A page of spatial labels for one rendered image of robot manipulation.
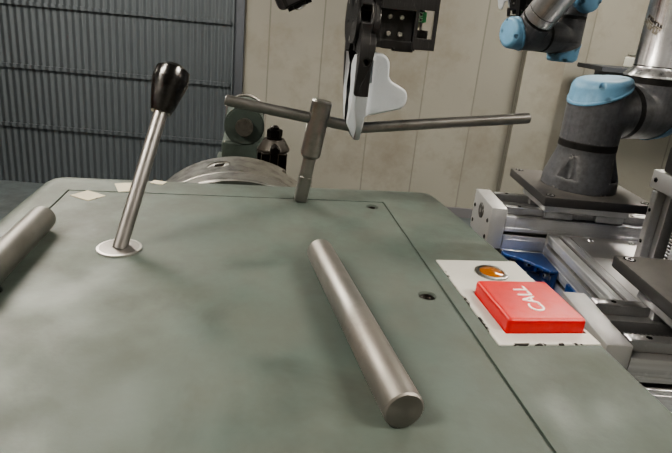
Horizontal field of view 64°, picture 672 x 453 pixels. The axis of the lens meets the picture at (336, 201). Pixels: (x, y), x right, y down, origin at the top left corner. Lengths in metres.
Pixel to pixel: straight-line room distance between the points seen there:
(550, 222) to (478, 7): 3.28
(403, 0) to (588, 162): 0.73
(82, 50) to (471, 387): 4.38
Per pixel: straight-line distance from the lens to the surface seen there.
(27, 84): 4.81
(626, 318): 0.86
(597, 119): 1.20
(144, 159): 0.49
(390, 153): 4.38
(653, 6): 1.33
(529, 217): 1.19
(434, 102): 4.35
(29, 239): 0.48
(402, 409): 0.30
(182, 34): 4.33
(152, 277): 0.44
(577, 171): 1.20
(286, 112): 0.58
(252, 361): 0.34
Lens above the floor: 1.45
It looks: 18 degrees down
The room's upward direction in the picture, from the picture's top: 5 degrees clockwise
